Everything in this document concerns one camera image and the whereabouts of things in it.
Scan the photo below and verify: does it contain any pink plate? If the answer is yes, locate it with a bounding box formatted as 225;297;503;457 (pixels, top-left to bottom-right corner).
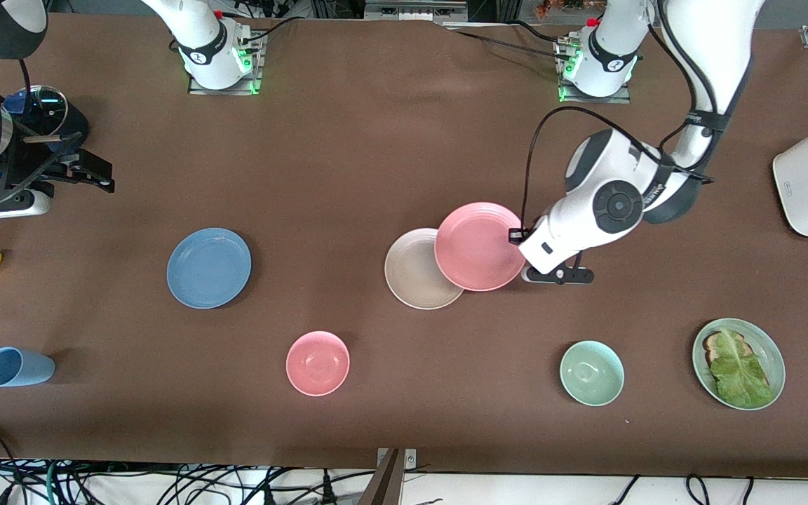
434;202;527;292

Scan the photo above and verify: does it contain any blue plate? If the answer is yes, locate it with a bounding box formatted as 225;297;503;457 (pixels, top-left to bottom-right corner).
166;227;253;310

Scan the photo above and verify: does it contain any dark blue pot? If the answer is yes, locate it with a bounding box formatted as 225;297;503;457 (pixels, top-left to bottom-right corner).
53;98;90;154

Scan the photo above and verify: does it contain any beige plate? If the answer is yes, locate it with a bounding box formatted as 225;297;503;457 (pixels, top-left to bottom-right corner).
384;228;466;311

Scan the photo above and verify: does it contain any green bowl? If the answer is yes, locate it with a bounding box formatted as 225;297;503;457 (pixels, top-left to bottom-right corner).
560;340;625;407

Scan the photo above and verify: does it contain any blue cup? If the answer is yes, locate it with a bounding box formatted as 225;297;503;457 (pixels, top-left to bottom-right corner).
0;346;56;388

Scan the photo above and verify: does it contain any toast bread slice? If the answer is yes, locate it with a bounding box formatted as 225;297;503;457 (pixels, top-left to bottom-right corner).
703;331;773;388

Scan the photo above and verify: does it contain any pink bowl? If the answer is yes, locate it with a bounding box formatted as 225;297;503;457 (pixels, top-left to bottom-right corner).
285;331;351;397

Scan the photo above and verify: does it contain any green lettuce leaf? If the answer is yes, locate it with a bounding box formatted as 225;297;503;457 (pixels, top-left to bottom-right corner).
708;328;775;409

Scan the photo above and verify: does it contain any green plate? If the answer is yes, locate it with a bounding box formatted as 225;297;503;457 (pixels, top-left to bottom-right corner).
692;318;786;411

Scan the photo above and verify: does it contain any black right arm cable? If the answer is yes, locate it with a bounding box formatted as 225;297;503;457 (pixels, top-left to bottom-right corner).
0;56;89;204

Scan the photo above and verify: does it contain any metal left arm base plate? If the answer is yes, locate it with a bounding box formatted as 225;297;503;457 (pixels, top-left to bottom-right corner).
557;39;633;105

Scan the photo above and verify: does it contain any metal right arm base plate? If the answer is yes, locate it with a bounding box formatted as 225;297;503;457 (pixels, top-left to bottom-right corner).
188;28;265;95

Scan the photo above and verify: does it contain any black left base cable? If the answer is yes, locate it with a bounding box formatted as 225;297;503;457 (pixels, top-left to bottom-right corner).
446;20;577;64

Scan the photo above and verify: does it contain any black base cable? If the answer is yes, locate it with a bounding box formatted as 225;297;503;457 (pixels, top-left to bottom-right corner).
236;14;307;44
446;20;577;64

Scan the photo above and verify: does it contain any black right base cable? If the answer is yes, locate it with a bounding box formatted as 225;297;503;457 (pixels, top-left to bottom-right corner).
236;14;307;44

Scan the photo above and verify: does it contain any metal table edge bracket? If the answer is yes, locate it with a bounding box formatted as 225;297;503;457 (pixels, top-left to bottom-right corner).
376;447;419;469

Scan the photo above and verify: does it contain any aluminium background frame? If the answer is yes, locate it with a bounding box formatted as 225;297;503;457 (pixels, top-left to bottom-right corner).
364;0;469;23

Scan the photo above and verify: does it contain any dark camera mount pole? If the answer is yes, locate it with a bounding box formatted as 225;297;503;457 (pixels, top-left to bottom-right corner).
358;449;405;505

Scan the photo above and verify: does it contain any green floor cable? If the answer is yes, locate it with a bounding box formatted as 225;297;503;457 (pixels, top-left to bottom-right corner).
43;462;62;505

